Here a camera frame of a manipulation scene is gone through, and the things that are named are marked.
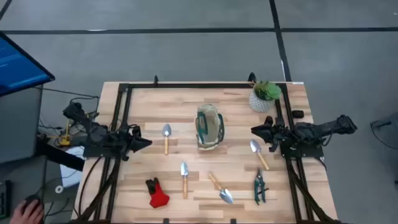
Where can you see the black computer mouse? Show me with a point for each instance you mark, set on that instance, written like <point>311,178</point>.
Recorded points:
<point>31,199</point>

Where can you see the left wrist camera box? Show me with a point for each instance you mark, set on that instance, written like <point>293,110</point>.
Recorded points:
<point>136,131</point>

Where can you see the black stand leg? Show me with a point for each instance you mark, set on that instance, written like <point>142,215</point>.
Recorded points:
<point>385,123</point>

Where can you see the small black block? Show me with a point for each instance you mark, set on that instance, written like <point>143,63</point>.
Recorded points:
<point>298,114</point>

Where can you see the green pruning shears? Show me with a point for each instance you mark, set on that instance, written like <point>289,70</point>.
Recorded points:
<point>258,186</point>

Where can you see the green plant in patterned pot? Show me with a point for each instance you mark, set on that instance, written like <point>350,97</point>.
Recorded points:
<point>261,104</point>

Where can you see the computer monitor blue screen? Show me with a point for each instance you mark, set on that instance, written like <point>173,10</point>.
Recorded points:
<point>18,68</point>

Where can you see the person's hand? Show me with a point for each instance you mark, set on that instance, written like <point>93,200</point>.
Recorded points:
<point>29,214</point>

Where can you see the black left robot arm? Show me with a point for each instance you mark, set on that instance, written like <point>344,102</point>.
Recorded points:
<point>93,132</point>

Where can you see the grey box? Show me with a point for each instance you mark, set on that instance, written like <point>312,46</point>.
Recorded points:
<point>15,124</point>

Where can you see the beige green canvas gardening bag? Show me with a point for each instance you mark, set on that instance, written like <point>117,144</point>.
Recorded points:
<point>211,124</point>

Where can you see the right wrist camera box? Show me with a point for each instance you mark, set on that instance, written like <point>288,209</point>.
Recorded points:
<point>268,120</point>

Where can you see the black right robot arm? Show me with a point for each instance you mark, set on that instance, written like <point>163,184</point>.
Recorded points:
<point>323,129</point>

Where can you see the red and black gardening glove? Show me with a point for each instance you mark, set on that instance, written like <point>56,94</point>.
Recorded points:
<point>158,199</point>

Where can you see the white tape roll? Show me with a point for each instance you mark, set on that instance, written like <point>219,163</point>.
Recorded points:
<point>57,189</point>

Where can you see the white paper sheet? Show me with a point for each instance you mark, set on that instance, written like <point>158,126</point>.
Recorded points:
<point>70,174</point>

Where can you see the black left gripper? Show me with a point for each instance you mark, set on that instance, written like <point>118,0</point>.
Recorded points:
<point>127,144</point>

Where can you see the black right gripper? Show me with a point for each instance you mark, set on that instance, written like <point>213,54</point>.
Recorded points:
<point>276,133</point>

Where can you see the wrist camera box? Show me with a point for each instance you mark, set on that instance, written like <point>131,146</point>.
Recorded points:
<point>136,131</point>
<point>268,120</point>

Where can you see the yellow clamp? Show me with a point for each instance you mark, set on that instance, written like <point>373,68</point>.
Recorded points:
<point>65,141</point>

